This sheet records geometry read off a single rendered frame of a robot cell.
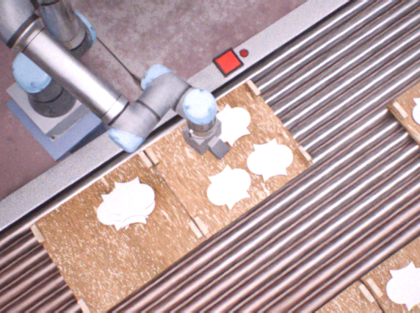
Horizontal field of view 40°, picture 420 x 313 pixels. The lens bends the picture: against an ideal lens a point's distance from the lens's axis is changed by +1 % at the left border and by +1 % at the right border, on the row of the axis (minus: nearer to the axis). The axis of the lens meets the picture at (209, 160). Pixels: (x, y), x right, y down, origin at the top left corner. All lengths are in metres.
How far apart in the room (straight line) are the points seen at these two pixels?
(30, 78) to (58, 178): 0.35
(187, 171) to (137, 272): 0.34
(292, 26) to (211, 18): 1.10
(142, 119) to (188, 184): 0.49
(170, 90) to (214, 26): 1.70
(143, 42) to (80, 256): 1.50
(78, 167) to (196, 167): 0.38
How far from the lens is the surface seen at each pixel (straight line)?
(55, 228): 1.81
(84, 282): 1.77
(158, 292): 1.75
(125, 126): 1.32
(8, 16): 1.31
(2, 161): 2.94
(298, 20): 2.00
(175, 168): 1.78
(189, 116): 1.31
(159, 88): 1.35
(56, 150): 1.93
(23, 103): 1.91
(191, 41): 2.98
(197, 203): 1.75
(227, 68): 1.89
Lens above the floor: 2.66
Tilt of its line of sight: 75 degrees down
